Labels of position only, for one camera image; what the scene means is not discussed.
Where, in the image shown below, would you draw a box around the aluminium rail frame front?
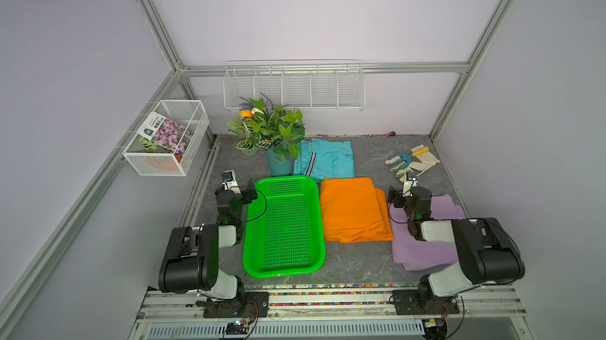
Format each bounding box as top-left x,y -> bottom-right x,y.
129,283 -> 539,339

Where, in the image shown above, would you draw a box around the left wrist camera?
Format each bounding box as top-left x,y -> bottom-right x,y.
221,170 -> 238,190

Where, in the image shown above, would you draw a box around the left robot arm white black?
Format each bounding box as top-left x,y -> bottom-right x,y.
158,182 -> 258,303

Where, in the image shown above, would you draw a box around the potted green plant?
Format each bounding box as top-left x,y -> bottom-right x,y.
228,95 -> 306,177

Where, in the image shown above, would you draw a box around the teal pants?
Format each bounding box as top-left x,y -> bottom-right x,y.
294,139 -> 355,182

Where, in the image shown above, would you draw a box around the purple flower picture card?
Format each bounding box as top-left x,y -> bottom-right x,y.
137,112 -> 194,156

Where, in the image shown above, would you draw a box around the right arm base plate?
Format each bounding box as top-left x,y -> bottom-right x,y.
388,289 -> 460,316

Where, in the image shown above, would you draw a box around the green plastic basket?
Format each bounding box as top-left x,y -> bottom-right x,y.
243,176 -> 326,279

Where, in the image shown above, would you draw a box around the purple pants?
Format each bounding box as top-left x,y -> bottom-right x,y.
389,194 -> 467,272

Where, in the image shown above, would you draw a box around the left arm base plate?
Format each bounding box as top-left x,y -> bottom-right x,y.
197,292 -> 269,319

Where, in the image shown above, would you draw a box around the blue garden fork yellow handle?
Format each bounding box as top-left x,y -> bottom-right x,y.
384,147 -> 429,166

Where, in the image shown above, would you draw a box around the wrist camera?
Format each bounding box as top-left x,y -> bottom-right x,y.
401,174 -> 418,196
221,170 -> 238,190

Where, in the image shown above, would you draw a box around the white wire side basket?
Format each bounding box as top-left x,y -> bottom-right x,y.
122,99 -> 210,177

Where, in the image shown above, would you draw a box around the white wire wall shelf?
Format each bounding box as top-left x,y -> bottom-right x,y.
223,63 -> 366,111

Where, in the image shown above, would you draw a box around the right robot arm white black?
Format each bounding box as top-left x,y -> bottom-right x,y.
388,186 -> 526,303

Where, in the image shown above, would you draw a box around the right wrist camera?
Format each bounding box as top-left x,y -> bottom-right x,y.
401,174 -> 418,196

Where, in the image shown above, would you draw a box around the cream gardening glove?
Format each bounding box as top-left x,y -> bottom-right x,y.
385,144 -> 441,182

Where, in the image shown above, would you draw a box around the orange pants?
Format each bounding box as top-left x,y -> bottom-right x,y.
320,177 -> 394,244

